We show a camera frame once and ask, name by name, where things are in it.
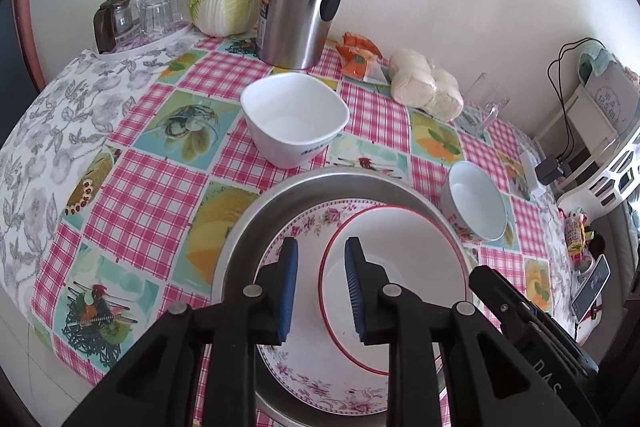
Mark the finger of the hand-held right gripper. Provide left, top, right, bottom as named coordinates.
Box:
left=468, top=264, right=544, bottom=349

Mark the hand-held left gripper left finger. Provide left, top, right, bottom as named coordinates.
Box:
left=62, top=237, right=299, bottom=427

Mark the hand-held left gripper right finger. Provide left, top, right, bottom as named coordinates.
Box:
left=344, top=237, right=581, bottom=427

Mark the large steel basin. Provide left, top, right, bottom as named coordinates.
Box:
left=210, top=167, right=481, bottom=427

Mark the floral rimmed plate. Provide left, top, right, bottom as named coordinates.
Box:
left=256, top=200, right=451, bottom=415

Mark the strawberry print bowl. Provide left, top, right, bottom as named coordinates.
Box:
left=318, top=205, right=471, bottom=376

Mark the black phone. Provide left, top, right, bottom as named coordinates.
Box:
left=571, top=254, right=612, bottom=323

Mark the colourful candy packet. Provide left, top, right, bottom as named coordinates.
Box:
left=564, top=209, right=596, bottom=269

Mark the small white bowl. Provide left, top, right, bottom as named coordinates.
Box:
left=440, top=161, right=510, bottom=243

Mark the white power strip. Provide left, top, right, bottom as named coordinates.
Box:
left=520, top=147, right=548, bottom=200

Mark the black charger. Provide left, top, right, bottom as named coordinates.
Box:
left=535, top=155, right=563, bottom=184

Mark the pink checked tablecloth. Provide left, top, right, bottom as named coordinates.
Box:
left=31, top=32, right=576, bottom=427

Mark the white square bowl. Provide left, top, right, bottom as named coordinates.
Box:
left=240, top=73, right=351, bottom=170

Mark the white plastic rack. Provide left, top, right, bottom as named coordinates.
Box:
left=532, top=42, right=640, bottom=210

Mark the clear glass mug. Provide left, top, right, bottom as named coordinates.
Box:
left=457, top=73, right=511, bottom=138

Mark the bag of steamed buns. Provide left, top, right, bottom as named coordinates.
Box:
left=389, top=48, right=465, bottom=122

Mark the orange snack packet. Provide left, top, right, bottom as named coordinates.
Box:
left=336, top=33, right=392, bottom=86

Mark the white tray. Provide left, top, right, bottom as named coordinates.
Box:
left=95, top=21, right=196, bottom=58

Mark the grey floral cloth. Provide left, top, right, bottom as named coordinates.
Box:
left=0, top=29, right=201, bottom=308

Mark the clear drinking glass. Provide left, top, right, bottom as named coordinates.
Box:
left=129, top=0, right=149, bottom=28
left=140, top=0, right=174, bottom=39
left=165, top=0, right=193, bottom=26

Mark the glass teapot with brown lid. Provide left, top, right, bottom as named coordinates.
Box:
left=93, top=0, right=138, bottom=55

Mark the dark blue refrigerator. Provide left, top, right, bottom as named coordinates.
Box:
left=0, top=0, right=36, bottom=148

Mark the pink board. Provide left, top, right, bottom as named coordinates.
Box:
left=12, top=0, right=47, bottom=92

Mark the black cable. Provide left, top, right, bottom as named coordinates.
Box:
left=547, top=38, right=608, bottom=162

